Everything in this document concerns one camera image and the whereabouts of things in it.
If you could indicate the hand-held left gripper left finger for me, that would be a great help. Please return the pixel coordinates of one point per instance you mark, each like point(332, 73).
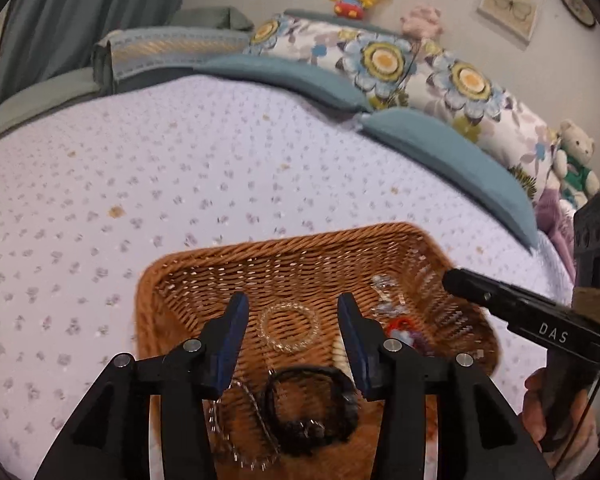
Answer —
point(234, 340)

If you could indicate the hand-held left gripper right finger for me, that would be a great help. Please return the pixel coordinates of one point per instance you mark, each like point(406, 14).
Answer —
point(352, 345)

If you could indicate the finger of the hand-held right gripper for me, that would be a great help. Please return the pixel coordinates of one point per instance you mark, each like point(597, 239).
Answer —
point(510, 310)

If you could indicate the red and blue trinket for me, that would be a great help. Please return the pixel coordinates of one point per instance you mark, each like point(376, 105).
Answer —
point(392, 325)

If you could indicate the brown wicker basket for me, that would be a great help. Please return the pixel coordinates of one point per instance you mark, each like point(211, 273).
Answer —
point(305, 270)

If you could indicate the person's right hand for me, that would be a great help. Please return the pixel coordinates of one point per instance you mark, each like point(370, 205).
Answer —
point(532, 410)

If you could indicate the purple cloth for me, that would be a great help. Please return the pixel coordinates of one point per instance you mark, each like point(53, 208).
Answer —
point(555, 230)

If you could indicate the cream teddy bear green shirt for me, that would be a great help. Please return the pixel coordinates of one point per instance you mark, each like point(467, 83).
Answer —
point(577, 160)

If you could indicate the large blue pillow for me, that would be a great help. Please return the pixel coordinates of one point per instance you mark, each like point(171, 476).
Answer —
point(455, 160)

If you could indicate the lilac floral quilted bedspread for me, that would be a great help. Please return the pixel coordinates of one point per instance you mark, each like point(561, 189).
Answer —
point(155, 170)

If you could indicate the floral pillow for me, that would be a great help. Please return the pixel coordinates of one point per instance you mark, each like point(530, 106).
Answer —
point(485, 100)
point(340, 55)

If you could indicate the small blue pillow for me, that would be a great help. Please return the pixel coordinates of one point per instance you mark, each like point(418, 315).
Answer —
point(290, 77)

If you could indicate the pink plush toy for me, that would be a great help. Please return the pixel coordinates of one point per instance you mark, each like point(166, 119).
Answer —
point(422, 22)

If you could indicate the folded grey-green striped blanket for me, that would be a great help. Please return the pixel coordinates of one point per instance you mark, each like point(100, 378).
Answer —
point(170, 52)

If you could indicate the grey-green bench mattress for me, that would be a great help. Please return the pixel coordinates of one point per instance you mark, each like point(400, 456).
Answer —
point(35, 100)

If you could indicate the grey-green cushion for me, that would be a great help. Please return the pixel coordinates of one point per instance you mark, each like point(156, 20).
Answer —
point(215, 17)

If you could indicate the grey bed headboard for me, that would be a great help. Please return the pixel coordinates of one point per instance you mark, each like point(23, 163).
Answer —
point(320, 15)

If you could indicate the blue curtain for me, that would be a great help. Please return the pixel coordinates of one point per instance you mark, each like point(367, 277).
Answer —
point(80, 15)

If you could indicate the round dark picture frame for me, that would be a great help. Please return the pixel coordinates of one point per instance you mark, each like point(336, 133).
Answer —
point(577, 4)

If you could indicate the large butterfly picture frame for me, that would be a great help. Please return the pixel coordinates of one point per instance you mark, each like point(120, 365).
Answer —
point(509, 6)

